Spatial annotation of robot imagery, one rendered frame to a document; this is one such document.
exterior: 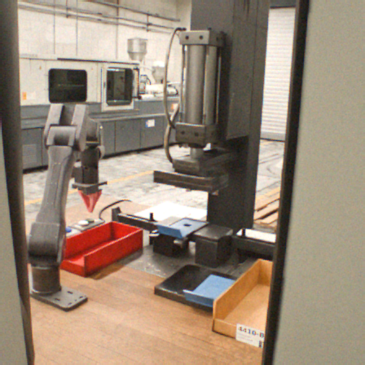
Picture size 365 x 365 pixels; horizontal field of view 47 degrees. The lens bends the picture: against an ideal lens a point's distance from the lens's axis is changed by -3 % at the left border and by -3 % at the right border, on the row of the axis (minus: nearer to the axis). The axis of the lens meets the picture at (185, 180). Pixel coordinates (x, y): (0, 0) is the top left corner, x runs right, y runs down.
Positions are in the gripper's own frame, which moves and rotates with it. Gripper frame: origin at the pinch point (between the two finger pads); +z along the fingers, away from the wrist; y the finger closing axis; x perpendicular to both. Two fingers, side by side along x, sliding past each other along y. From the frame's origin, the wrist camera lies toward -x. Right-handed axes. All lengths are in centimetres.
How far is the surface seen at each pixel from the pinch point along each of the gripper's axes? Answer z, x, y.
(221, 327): 5, 61, 30
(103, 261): 4.6, 22.1, 20.1
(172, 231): -3.2, 35.7, 8.5
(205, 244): 0.6, 42.7, 2.9
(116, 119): 38, -378, -487
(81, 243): 3.6, 10.6, 15.9
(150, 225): 0.3, 22.9, -0.4
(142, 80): -29, -365, -546
